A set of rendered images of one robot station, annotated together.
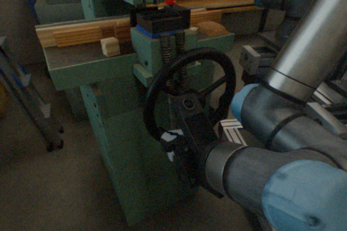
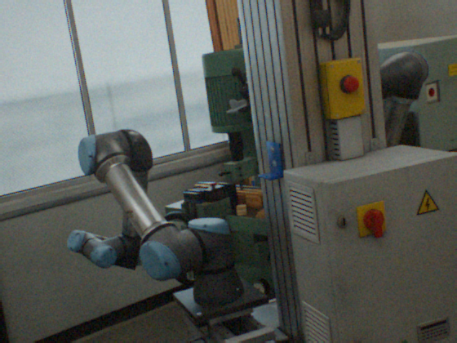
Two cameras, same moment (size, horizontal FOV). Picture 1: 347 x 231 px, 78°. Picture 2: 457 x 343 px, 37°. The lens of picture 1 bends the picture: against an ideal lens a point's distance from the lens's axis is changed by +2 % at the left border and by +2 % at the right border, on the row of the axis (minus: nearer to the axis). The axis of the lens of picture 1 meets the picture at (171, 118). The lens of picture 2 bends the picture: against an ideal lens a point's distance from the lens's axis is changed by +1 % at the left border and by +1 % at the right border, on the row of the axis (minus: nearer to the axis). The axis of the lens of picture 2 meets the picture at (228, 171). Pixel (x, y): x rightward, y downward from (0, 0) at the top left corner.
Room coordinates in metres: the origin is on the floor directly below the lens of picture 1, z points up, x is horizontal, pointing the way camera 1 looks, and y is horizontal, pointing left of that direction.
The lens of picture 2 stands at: (0.13, -2.47, 1.55)
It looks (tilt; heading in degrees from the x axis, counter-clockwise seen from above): 11 degrees down; 77
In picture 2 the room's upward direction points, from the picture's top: 8 degrees counter-clockwise
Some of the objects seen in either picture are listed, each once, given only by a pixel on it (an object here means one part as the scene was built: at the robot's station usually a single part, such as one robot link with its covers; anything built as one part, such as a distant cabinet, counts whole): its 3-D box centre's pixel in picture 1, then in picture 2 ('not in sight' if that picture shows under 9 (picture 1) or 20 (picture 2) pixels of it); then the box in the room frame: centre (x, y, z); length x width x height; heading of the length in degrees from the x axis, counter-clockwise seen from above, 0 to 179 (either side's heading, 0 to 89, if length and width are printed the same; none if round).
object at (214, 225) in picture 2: not in sight; (209, 241); (0.48, -0.60, 0.98); 0.13 x 0.12 x 0.14; 23
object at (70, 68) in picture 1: (151, 52); (224, 216); (0.67, 0.07, 0.87); 0.61 x 0.30 x 0.06; 120
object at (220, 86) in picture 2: not in sight; (228, 91); (0.77, 0.11, 1.35); 0.18 x 0.18 x 0.31
